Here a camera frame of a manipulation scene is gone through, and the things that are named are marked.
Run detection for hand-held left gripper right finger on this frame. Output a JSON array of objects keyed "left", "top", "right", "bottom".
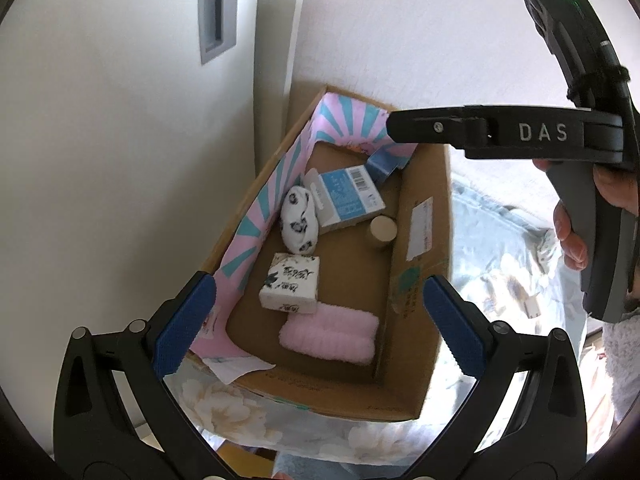
[{"left": 402, "top": 274, "right": 587, "bottom": 480}]

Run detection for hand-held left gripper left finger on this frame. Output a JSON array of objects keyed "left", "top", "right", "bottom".
[{"left": 53, "top": 271, "right": 236, "bottom": 480}]

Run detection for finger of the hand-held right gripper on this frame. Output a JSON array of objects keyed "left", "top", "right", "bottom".
[{"left": 386, "top": 105, "right": 490, "bottom": 150}]

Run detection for light blue white carton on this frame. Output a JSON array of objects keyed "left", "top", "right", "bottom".
[{"left": 301, "top": 165, "right": 387, "bottom": 235}]

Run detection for small beige cylinder jar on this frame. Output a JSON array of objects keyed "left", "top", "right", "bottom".
[{"left": 368, "top": 215, "right": 398, "bottom": 249}]

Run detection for white floral tissue pack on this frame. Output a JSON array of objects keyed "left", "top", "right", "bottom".
[{"left": 258, "top": 253, "right": 321, "bottom": 315}]

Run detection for brown cardboard box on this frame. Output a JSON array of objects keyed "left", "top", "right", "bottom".
[{"left": 187, "top": 85, "right": 453, "bottom": 422}]

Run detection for pink fuzzy cloth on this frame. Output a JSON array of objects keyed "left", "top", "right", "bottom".
[{"left": 278, "top": 302, "right": 380, "bottom": 366}]

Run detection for white black patterned sock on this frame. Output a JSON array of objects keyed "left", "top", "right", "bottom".
[{"left": 279, "top": 186, "right": 321, "bottom": 255}]

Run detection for person's right hand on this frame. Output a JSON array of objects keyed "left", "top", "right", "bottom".
[{"left": 532, "top": 157, "right": 640, "bottom": 272}]

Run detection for pink teal paper lining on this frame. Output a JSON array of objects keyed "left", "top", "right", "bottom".
[{"left": 189, "top": 91, "right": 418, "bottom": 386}]

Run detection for floral bed sheet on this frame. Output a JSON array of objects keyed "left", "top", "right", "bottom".
[{"left": 162, "top": 170, "right": 608, "bottom": 467}]

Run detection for white sliding door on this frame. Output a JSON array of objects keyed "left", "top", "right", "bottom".
[{"left": 0, "top": 0, "right": 261, "bottom": 461}]

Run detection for white door frame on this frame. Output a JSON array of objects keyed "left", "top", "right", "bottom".
[{"left": 251, "top": 0, "right": 312, "bottom": 201}]

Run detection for grey recessed door handle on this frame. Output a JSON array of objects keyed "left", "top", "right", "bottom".
[{"left": 198, "top": 0, "right": 239, "bottom": 65}]

